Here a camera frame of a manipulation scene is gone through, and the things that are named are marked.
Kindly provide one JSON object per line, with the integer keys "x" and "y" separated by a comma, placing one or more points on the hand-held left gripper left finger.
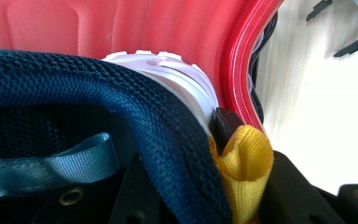
{"x": 136, "y": 199}

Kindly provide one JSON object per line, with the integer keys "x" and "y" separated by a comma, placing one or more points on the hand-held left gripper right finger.
{"x": 292, "y": 193}

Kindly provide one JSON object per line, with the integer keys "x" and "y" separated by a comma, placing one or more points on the navy and white sneaker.
{"x": 155, "y": 124}

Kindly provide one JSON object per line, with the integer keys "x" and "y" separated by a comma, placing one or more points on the red and black shoe rack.
{"x": 136, "y": 28}

